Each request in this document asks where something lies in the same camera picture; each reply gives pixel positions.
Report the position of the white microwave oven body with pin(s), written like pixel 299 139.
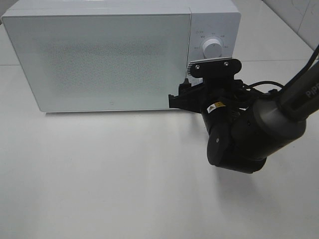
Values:
pixel 208 18

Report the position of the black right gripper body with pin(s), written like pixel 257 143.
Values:
pixel 220 102

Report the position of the upper white power knob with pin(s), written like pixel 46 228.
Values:
pixel 212 48

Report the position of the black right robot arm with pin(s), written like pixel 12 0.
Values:
pixel 245 125

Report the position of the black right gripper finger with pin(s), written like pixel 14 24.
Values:
pixel 187 89
pixel 187 102

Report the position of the white microwave door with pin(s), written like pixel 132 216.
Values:
pixel 101 63

